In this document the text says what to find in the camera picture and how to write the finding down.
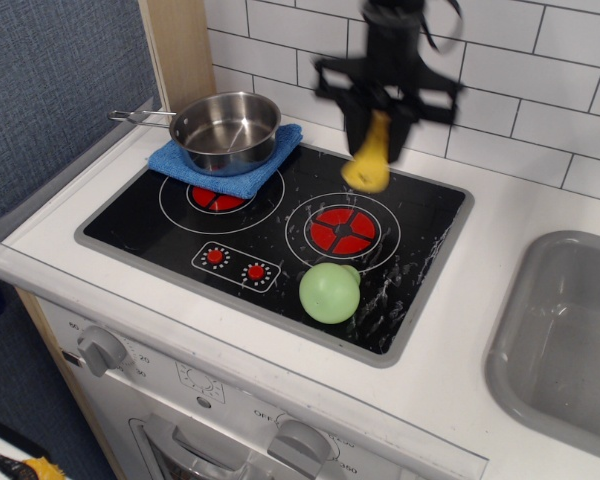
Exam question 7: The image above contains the grey right oven knob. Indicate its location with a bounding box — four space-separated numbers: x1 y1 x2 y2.
267 420 332 479

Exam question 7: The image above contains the yellow dish brush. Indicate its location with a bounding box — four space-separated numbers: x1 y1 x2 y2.
341 111 390 194

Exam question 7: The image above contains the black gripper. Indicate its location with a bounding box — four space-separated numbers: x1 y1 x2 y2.
315 9 462 163

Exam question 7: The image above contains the grey left oven knob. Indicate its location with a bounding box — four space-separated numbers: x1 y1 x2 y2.
77 326 127 378

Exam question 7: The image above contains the black toy stovetop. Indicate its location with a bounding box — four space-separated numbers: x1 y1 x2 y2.
75 146 474 368

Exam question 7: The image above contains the blue folded cloth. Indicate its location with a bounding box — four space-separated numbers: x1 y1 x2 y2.
148 124 303 199

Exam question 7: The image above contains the grey oven knob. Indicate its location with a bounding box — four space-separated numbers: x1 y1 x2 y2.
267 420 332 479
77 326 127 378

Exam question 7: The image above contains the green toy pear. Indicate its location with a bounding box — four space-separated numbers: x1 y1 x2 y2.
299 263 361 325

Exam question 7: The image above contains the grey sink basin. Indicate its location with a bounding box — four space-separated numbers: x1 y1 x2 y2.
485 231 600 458

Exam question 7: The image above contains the yellow object bottom left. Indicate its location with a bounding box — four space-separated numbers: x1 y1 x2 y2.
23 457 67 480

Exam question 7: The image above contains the stainless steel pot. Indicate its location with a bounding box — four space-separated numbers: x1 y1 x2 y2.
108 92 281 177

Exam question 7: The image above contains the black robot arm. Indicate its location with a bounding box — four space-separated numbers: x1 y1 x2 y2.
314 1 463 163

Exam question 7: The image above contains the white toy oven front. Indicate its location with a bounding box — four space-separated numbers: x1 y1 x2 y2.
39 300 417 479

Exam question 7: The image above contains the wooden side post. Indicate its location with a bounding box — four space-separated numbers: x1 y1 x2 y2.
139 0 216 111

